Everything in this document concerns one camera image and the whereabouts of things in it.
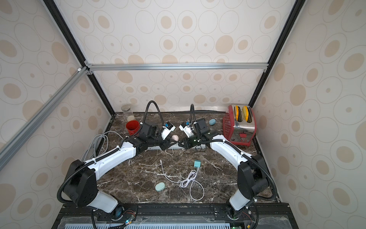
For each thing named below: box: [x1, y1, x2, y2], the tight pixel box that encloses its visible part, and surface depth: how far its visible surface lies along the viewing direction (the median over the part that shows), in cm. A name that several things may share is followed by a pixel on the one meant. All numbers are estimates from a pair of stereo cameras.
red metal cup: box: [125, 119, 141, 136], surface depth 99 cm
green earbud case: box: [154, 182, 166, 192], surface depth 82 cm
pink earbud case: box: [171, 134, 180, 142], surface depth 83 cm
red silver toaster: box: [223, 104, 257, 147], surface depth 94 cm
